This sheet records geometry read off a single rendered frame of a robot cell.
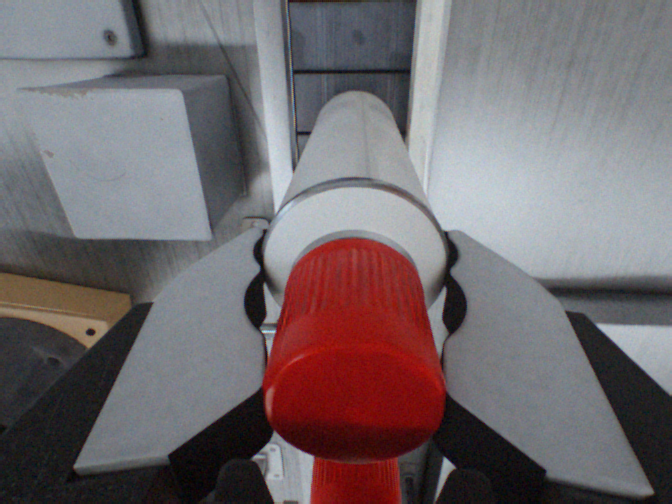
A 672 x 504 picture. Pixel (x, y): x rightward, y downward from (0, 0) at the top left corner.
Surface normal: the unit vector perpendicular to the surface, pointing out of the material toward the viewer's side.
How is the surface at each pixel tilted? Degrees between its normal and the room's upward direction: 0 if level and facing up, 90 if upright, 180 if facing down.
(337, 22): 0
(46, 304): 90
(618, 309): 90
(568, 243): 0
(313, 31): 0
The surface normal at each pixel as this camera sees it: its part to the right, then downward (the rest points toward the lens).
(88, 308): 0.18, -0.84
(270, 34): -0.05, 0.51
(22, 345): 0.40, -0.56
